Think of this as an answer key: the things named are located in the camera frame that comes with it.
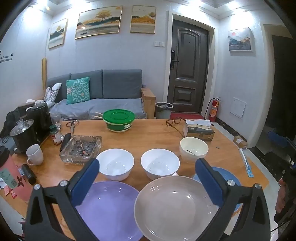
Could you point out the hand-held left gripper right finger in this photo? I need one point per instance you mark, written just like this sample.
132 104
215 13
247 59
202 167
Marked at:
209 183

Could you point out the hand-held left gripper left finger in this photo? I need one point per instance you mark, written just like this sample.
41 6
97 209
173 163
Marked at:
85 182

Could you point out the white bowl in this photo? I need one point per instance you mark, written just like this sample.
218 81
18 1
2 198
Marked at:
159 162
115 162

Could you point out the purple plate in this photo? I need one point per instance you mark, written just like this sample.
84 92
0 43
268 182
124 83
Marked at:
111 208

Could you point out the person's right hand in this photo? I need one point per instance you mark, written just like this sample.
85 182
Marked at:
281 197

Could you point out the blue plate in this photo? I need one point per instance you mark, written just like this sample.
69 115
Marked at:
222 172

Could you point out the glass ashtray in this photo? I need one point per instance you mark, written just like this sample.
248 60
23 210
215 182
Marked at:
81 148

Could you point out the blue bag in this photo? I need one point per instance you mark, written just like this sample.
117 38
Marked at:
278 139

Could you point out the cream bowl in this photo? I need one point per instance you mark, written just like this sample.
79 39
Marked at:
194 146

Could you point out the packaged toothbrush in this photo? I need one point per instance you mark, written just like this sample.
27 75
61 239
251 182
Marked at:
246 162

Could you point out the large beige bowl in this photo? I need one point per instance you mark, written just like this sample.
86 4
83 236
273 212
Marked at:
171 208

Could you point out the small cardboard box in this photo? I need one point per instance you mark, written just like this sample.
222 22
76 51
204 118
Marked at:
240 141

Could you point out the black and gold tissue box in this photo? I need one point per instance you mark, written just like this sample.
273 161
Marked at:
198 132

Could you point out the red label spice bottle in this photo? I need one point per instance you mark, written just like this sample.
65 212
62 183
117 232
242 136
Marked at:
56 136

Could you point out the black cylinder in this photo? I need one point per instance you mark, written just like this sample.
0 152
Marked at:
29 173

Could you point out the white mug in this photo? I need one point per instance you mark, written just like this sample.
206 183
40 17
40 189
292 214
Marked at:
34 154

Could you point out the scissors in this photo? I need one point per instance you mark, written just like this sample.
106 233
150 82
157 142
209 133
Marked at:
72 125

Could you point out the wooden chopstick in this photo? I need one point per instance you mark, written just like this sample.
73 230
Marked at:
98 117
99 113

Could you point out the clear drinking glass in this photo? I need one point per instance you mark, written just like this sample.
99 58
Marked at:
55 118

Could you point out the green lidded takeaway bowl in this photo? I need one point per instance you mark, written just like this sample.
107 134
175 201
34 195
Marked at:
118 119

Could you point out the red door mat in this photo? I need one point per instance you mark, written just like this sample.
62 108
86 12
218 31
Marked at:
187 115

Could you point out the tortoiseshell eyeglasses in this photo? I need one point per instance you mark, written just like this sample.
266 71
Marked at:
173 121

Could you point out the red fire extinguisher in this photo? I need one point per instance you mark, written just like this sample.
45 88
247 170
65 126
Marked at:
214 110

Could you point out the pink tumbler with black lid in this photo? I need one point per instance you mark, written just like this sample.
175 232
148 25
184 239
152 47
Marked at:
11 176

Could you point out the small red packets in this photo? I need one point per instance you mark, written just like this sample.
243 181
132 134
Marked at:
11 192

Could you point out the black electric kettle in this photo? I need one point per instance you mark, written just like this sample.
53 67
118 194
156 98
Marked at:
23 136

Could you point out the black coffee machine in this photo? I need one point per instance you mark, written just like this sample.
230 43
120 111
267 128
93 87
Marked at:
41 118

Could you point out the grey trash bin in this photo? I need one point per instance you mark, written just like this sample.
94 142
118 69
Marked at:
163 111

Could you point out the teal patterned cushion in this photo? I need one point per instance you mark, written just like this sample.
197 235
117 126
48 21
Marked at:
78 90

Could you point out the grey sofa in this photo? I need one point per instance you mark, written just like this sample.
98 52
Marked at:
115 92

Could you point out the white patterned cushion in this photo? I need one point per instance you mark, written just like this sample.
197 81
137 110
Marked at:
52 92

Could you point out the white cloth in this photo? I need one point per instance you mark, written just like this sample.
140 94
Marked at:
34 101

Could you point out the black backpack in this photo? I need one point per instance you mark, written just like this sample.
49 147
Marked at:
10 118

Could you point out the dark brown door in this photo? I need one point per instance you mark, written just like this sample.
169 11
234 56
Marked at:
188 69

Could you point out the wooden stick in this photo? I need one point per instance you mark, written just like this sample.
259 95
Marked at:
44 71

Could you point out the wide tree landscape painting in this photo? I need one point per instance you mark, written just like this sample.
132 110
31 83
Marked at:
98 22

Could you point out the square golden landscape painting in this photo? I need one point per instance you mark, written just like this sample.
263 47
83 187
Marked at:
143 19

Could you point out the white wall panel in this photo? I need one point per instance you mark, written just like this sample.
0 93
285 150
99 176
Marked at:
238 107

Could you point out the blue mountain painting white frame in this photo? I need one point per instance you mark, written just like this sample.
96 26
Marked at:
240 39

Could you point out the light switch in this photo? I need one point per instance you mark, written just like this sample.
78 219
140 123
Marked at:
159 44

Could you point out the small mountain painting gold frame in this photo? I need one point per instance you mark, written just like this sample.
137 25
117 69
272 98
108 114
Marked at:
57 33

